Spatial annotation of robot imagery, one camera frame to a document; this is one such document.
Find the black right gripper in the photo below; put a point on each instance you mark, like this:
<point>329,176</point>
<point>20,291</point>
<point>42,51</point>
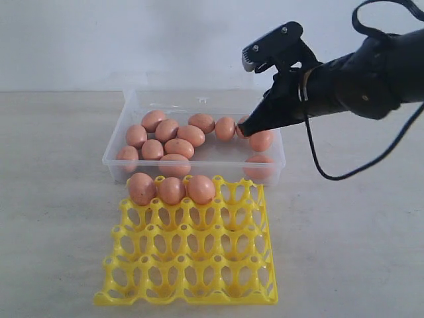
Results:
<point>282,106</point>

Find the brown egg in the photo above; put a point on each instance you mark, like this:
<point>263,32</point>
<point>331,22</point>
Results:
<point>171,190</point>
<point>261,172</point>
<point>128,153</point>
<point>192,134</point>
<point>152,149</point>
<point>261,141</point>
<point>136,136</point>
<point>202,121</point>
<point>166,130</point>
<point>174,165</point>
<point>201,189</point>
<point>152,119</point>
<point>179,146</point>
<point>141,188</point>
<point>238,130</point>
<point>225,129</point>

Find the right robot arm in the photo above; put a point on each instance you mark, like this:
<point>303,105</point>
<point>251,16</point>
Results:
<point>370,82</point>

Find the clear plastic container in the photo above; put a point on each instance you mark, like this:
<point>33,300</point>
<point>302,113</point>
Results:
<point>212,158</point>

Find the yellow plastic egg tray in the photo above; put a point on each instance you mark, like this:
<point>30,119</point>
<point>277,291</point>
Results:
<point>219,253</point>

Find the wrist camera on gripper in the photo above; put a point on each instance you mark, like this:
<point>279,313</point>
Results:
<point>282,48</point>

